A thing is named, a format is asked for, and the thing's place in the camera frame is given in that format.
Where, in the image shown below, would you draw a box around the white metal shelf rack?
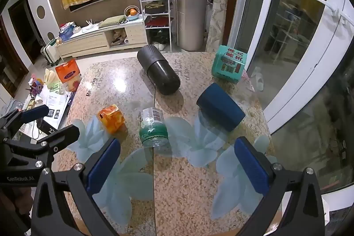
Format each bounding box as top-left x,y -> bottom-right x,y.
138,0 -> 173,53

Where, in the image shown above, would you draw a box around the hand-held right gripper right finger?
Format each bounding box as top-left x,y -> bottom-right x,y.
234,137 -> 326,236

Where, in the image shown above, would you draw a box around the white door handle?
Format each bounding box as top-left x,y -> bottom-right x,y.
310,0 -> 354,24

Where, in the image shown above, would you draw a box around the white slippers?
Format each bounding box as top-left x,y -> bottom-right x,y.
250,66 -> 265,92

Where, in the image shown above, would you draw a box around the black insulated bottle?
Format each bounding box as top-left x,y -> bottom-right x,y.
137,45 -> 181,96

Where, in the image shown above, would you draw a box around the white shoes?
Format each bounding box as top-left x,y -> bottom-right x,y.
150,42 -> 167,52

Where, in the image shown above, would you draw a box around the orange snack packet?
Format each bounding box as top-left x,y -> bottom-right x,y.
97,104 -> 126,135

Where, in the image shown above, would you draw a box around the orange tissue box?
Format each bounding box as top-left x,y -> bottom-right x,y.
55,59 -> 82,92

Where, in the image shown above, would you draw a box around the blue basket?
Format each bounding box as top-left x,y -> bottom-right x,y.
58,27 -> 75,42

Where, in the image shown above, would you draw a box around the dark blue cup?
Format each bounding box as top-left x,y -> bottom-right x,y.
196,83 -> 246,132

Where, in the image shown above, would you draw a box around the fruit bowl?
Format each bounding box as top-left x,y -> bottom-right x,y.
124,6 -> 139,21

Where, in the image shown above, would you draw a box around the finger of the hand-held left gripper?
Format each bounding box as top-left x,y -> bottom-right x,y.
0,105 -> 49,132
0,125 -> 80,168

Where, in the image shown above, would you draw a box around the light wooden tv cabinet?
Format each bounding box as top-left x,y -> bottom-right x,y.
55,21 -> 148,59

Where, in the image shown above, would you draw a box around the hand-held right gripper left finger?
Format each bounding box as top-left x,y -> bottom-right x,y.
30,138 -> 121,236

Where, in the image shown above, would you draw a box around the sliding glass door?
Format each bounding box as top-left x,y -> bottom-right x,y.
227,0 -> 354,194

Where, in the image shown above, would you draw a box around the green cushion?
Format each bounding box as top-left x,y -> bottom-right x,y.
98,15 -> 127,28

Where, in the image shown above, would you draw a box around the teal tissue box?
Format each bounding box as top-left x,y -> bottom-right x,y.
212,45 -> 247,84

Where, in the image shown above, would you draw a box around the white suitcase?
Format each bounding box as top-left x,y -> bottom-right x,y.
40,38 -> 60,66

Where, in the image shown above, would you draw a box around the clear plastic bottle green label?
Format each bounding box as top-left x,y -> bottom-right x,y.
138,107 -> 169,148

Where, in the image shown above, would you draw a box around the white printed papers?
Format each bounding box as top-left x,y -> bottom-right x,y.
41,93 -> 70,132

